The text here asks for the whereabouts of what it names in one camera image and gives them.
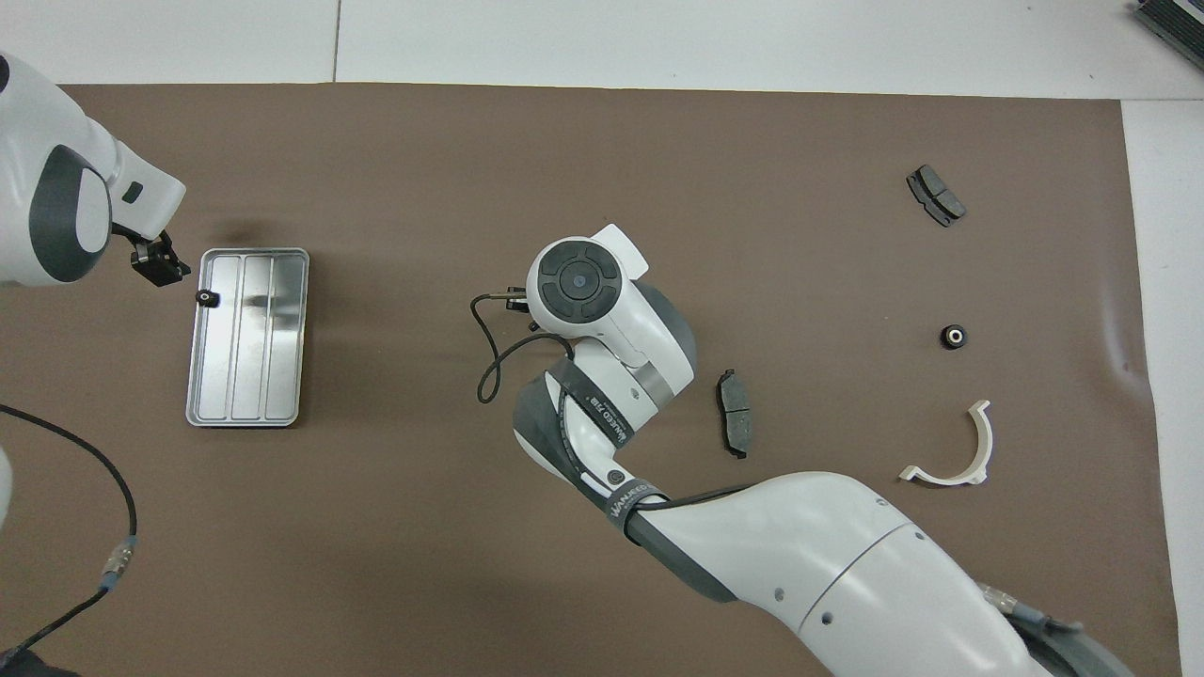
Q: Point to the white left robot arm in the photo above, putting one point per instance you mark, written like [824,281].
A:
[56,160]

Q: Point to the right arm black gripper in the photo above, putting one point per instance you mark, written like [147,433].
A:
[516,291]

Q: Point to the white curved plastic bracket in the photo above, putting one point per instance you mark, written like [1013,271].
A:
[988,442]

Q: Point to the brown table mat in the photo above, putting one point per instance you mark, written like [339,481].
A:
[564,169]

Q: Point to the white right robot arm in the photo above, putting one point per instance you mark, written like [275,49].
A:
[847,574]

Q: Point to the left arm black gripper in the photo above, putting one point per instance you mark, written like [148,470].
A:
[150,246]

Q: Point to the dark grey brake pad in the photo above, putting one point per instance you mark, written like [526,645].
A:
[736,418]
[936,196]

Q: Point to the silver metal tray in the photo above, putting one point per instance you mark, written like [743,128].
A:
[249,376]

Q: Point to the grey ribbed device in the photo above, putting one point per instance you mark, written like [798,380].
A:
[1176,23]

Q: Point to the small black bearing gear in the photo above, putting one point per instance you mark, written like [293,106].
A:
[207,298]

